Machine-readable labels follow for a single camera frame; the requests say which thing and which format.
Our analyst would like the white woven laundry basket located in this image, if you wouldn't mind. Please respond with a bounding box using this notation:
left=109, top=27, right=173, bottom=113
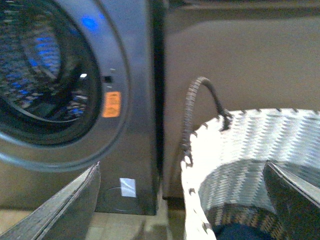
left=180, top=77, right=320, bottom=240

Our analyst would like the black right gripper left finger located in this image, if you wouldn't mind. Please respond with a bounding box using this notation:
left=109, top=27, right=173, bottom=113
left=0, top=163, right=101, bottom=240

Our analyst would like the grey cabinet beside washer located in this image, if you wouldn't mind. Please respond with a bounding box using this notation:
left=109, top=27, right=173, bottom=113
left=163, top=0, right=320, bottom=199

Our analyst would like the grey front-load washing machine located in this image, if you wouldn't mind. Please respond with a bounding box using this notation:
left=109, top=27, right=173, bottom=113
left=0, top=0, right=161, bottom=215

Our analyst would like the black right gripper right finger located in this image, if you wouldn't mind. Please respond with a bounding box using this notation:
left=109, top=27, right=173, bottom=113
left=263, top=160, right=320, bottom=240

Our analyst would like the dark navy garment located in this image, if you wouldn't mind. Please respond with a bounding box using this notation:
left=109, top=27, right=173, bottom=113
left=212, top=223, right=272, bottom=240

